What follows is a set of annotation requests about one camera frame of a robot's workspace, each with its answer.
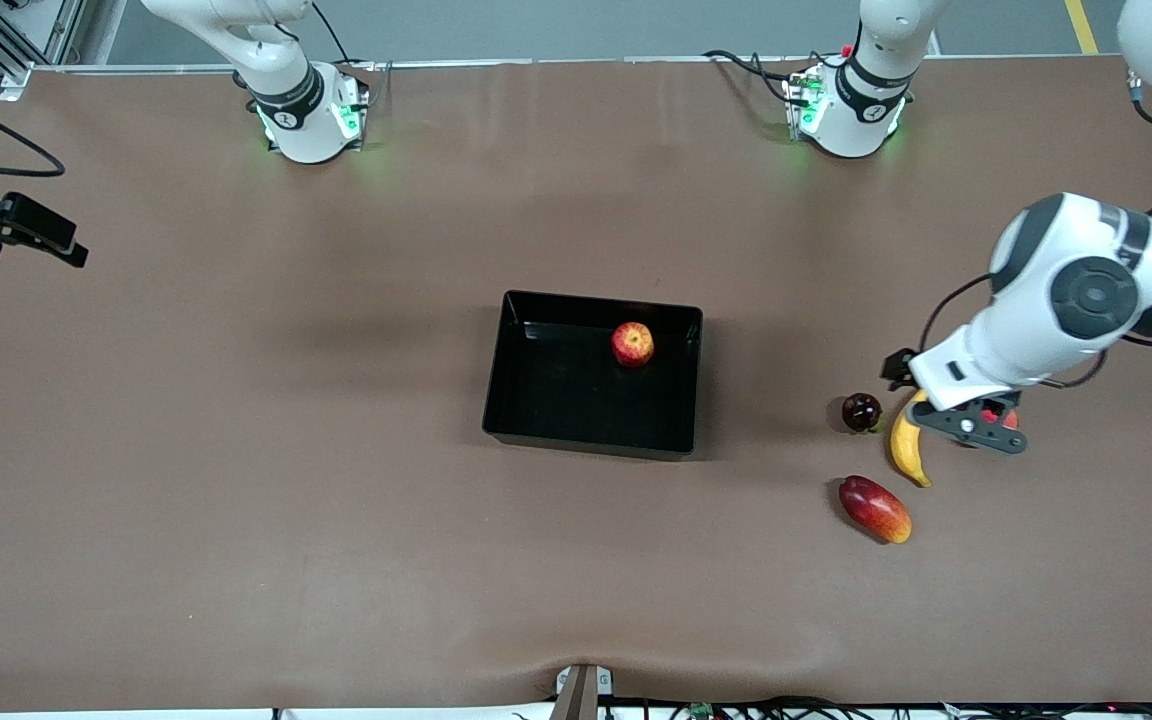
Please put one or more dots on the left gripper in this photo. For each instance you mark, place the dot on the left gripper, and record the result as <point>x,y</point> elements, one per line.
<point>900,368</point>

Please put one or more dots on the yellow banana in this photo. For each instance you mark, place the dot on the yellow banana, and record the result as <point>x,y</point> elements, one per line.
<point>906,450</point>

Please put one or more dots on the red yellow apple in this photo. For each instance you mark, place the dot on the red yellow apple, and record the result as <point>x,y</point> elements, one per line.
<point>632,344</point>

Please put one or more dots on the black plastic box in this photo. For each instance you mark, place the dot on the black plastic box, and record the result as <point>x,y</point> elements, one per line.
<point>576,400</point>

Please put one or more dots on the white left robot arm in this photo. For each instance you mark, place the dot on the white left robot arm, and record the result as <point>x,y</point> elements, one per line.
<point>1086,290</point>

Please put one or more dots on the plain red apple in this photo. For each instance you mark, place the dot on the plain red apple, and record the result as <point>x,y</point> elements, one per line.
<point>1011,420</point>

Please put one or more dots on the dark purple mangosteen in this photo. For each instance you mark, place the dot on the dark purple mangosteen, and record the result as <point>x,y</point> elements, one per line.
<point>861,412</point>

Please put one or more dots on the red yellow mango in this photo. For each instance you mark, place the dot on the red yellow mango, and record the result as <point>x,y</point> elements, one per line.
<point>874,508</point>

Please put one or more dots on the small green circuit board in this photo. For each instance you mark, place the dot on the small green circuit board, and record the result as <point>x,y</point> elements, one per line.
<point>702,711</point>

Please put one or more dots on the brown table cover mat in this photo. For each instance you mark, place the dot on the brown table cover mat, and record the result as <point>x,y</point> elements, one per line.
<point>576,560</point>

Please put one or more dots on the grey metal table bracket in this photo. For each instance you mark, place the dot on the grey metal table bracket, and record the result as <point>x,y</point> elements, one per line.
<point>576,695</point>

